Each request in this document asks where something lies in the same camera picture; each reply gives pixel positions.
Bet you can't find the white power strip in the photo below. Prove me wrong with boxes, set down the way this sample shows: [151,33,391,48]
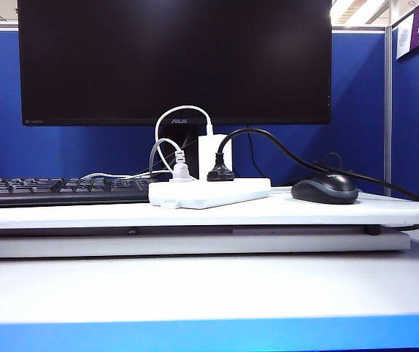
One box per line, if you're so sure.
[147,177,272,210]

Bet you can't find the white charger block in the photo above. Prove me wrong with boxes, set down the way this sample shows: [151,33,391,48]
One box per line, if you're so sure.
[197,134,234,182]

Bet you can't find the white raised desk board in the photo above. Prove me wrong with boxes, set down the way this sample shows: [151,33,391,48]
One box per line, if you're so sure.
[0,186,419,230]

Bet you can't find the white base board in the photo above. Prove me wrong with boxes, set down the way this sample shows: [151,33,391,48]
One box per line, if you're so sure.
[0,234,412,260]

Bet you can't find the black and gray mouse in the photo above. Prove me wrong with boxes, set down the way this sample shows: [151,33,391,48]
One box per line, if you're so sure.
[291,174,360,205]

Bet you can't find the black ASUS monitor with stand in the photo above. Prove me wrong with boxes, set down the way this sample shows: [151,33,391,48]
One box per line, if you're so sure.
[17,0,333,183]

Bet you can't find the black Logitech keyboard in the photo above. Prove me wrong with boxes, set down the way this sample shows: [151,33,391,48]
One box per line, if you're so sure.
[0,176,151,208]

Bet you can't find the white poster with logo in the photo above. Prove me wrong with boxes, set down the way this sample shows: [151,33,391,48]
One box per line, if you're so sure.
[396,13,415,60]

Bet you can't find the black power plug with cable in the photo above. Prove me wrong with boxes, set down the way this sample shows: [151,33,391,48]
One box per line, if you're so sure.
[206,127,419,205]

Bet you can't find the gray plug with gray cable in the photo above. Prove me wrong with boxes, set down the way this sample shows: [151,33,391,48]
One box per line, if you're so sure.
[147,138,192,183]

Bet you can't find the black monitor cable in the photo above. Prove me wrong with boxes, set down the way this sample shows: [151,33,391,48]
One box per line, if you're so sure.
[246,124,267,179]

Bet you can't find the white USB charging cable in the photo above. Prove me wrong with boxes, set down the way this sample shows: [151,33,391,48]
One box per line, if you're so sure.
[154,105,214,175]

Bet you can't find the black board support frame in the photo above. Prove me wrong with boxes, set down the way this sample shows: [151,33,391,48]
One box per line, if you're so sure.
[0,224,419,238]

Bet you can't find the thin white cable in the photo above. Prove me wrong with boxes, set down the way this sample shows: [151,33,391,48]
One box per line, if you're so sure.
[80,170,172,181]

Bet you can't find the thin black mouse cable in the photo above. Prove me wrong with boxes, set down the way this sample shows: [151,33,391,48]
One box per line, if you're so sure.
[310,151,346,176]

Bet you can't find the silver partition post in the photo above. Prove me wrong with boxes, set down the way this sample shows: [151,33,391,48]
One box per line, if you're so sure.
[384,0,393,197]

